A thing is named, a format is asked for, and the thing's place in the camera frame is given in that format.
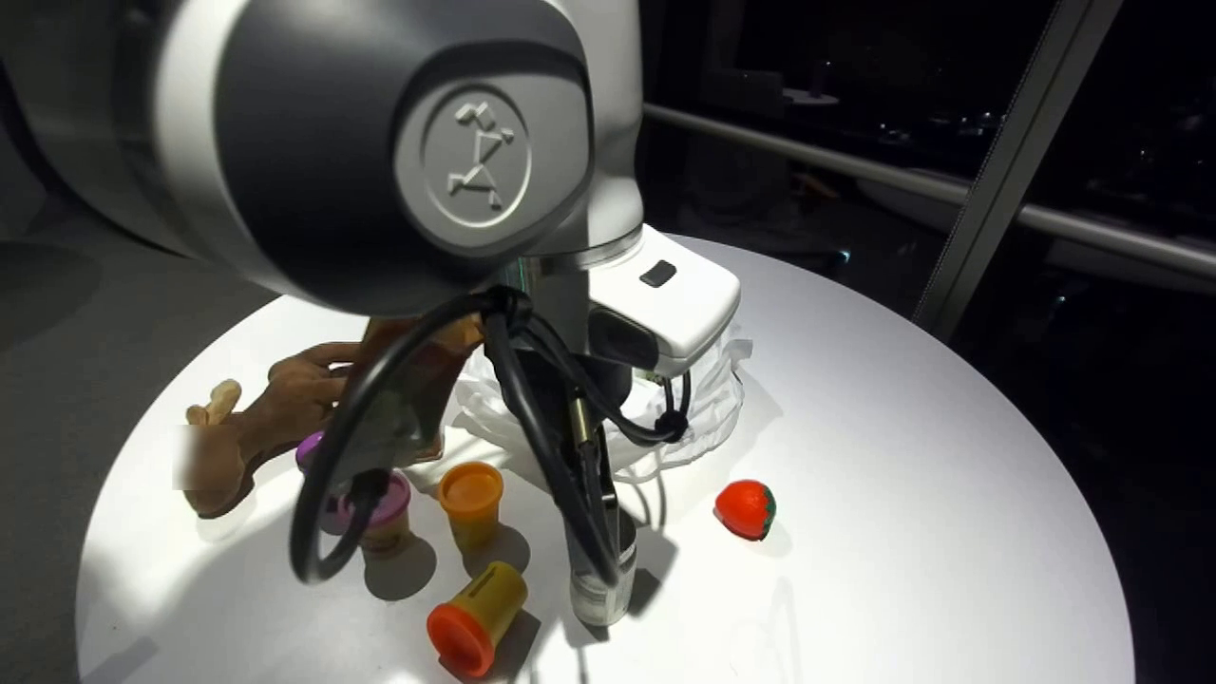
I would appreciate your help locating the orange lid play-dough tub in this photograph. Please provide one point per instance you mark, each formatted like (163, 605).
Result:
(471, 496)

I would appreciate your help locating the magenta lid play-dough tub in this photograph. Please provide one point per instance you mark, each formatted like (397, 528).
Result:
(381, 508)

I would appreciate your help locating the yellow tub orange lid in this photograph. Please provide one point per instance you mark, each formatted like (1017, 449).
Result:
(467, 623)

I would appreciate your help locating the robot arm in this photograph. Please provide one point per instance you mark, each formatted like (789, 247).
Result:
(373, 153)

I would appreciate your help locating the white plastic bag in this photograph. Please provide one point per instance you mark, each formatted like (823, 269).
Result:
(717, 402)

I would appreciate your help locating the purple play-dough tub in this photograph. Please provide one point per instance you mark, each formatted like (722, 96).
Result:
(309, 446)

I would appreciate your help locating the brown plush toy animal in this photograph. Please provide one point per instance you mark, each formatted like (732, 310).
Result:
(229, 440)

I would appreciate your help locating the metal window railing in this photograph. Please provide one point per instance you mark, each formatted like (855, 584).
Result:
(1065, 225)

